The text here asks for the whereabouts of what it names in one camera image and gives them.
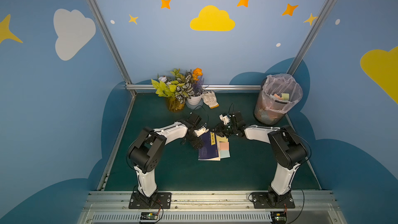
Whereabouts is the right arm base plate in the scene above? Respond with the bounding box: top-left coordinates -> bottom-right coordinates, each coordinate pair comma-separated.
248,191 -> 295,209

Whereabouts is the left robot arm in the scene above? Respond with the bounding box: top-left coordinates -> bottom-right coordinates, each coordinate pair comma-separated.
126,113 -> 209,209

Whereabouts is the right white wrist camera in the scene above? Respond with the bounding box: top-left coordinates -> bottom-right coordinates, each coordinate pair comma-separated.
219,115 -> 231,125

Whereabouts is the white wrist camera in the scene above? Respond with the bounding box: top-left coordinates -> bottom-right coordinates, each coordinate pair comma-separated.
194,125 -> 209,137
219,115 -> 231,125

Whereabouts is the left circuit board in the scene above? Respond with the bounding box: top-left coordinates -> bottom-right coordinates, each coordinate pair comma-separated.
139,212 -> 160,224

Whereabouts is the right circuit board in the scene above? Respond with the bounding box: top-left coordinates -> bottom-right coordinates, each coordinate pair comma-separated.
271,212 -> 287,224

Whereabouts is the yellow sticky note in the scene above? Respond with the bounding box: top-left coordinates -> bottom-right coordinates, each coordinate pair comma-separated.
216,135 -> 229,143

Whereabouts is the white work glove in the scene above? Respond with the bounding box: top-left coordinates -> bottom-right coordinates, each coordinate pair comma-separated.
202,91 -> 219,109

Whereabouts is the pink sticky note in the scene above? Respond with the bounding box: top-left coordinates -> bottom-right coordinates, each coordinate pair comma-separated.
219,142 -> 230,151

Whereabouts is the circuit board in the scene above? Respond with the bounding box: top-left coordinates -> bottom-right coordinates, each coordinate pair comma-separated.
271,212 -> 287,224
139,212 -> 160,224

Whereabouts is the aluminium front rail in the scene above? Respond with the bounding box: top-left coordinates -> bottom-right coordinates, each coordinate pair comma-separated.
78,190 -> 347,224

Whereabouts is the trash bin with plastic bag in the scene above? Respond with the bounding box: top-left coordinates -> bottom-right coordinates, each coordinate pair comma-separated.
254,74 -> 303,125

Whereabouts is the dark blue book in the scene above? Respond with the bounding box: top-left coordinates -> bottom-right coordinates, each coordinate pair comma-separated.
198,131 -> 221,161

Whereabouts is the glass vase with green plant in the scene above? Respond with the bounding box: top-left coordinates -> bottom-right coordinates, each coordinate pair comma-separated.
151,68 -> 194,112

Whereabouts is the white flower pot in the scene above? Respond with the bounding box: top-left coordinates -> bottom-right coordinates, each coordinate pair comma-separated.
186,94 -> 203,110

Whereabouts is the left aluminium frame post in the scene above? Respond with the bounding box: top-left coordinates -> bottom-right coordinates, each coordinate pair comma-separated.
86,0 -> 137,98

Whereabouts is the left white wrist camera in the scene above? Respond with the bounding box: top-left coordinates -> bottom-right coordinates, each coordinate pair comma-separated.
194,125 -> 209,137

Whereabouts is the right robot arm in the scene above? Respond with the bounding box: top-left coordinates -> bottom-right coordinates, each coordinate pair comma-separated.
211,112 -> 309,208

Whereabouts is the light blue sticky note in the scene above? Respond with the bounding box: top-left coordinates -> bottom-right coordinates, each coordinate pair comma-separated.
220,150 -> 231,159

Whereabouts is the right aluminium frame post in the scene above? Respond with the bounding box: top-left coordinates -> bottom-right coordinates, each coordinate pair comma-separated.
287,0 -> 338,76

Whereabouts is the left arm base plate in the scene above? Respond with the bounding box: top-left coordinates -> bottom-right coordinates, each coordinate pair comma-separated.
128,191 -> 172,209

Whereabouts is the aluminium frame post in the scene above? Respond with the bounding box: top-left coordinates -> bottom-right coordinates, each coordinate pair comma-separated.
287,0 -> 338,76
86,0 -> 137,98

